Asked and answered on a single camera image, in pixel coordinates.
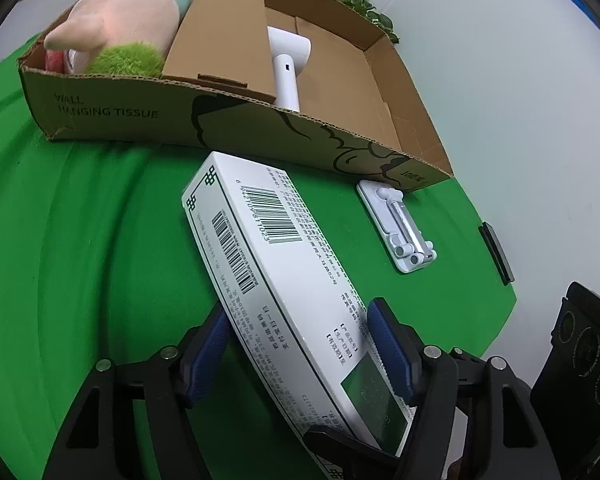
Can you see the small potted green plant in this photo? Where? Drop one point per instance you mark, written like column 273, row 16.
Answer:
column 365, row 7

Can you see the large cardboard tray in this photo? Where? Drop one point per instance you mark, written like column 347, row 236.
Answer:
column 130, row 105

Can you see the white hair dryer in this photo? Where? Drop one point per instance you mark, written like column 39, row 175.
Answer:
column 286, row 65

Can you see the black tablecloth clip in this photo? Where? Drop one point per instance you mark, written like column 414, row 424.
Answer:
column 495, row 252

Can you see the brown cardboard box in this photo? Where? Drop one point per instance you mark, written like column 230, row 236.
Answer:
column 220, row 35

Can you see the white folding phone stand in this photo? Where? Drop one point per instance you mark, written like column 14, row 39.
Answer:
column 397, row 225

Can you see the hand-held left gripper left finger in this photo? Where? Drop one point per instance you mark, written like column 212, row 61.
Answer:
column 207, row 355

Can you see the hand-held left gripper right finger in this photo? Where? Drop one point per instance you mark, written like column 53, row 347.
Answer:
column 387, row 350

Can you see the white and green carton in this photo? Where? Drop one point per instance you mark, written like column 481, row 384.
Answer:
column 280, row 280

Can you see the pink pig plush toy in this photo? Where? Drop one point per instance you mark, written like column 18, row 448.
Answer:
column 125, row 15

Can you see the black panel with round marks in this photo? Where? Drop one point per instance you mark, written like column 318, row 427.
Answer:
column 580, row 360

